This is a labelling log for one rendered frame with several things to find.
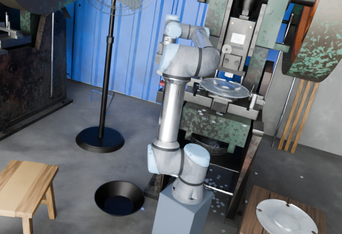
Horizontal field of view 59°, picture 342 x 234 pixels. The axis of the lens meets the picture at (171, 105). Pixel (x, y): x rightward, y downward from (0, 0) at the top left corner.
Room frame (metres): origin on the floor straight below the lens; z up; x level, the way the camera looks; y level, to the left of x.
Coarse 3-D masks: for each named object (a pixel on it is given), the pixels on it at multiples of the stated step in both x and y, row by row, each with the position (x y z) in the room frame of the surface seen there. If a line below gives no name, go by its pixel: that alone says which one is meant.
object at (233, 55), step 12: (228, 24) 1.74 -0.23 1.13; (240, 24) 1.73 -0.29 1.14; (252, 24) 1.71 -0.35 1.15; (228, 36) 1.74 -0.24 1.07; (240, 36) 1.72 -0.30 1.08; (252, 36) 1.71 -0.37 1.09; (228, 48) 1.72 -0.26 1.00; (240, 48) 1.72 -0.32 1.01; (228, 60) 1.70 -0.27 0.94; (240, 60) 1.69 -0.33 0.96
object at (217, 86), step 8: (208, 80) 1.76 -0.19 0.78; (216, 80) 1.79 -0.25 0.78; (224, 80) 1.82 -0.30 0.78; (208, 88) 1.62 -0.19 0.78; (216, 88) 1.64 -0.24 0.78; (224, 88) 1.66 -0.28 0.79; (232, 88) 1.68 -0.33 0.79; (240, 88) 1.73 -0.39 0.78; (224, 96) 1.54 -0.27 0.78; (232, 96) 1.56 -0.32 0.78; (240, 96) 1.59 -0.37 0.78
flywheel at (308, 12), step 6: (318, 0) 1.66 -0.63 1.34; (306, 6) 2.02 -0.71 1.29; (306, 12) 2.01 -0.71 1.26; (312, 12) 1.69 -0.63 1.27; (300, 18) 2.03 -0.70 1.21; (306, 18) 1.99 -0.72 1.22; (300, 24) 1.99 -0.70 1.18; (306, 24) 1.94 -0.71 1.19; (300, 30) 1.96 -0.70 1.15; (306, 30) 1.87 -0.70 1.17; (300, 36) 1.93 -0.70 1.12; (294, 42) 1.94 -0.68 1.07; (300, 42) 1.89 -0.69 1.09; (294, 48) 1.86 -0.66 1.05; (294, 54) 1.78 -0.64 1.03
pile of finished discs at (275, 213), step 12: (264, 204) 1.25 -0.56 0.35; (276, 204) 1.27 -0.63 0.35; (264, 216) 1.17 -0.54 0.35; (276, 216) 1.18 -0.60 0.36; (288, 216) 1.19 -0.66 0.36; (300, 216) 1.22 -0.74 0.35; (276, 228) 1.10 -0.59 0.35; (288, 228) 1.11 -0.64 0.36; (300, 228) 1.13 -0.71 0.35; (312, 228) 1.15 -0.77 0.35
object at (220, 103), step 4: (212, 96) 1.52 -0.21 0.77; (216, 96) 1.52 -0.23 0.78; (220, 96) 1.53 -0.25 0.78; (212, 100) 1.65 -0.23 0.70; (216, 100) 1.64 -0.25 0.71; (220, 100) 1.63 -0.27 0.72; (224, 100) 1.51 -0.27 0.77; (228, 100) 1.51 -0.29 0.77; (232, 100) 1.50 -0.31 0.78; (212, 104) 1.64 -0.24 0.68; (216, 104) 1.64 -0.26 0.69; (220, 104) 1.63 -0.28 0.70; (224, 104) 1.63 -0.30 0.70; (228, 104) 1.62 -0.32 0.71; (212, 108) 1.64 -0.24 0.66; (216, 108) 1.63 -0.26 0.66; (220, 108) 1.63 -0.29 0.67; (224, 108) 1.62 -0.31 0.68; (224, 112) 1.62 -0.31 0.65
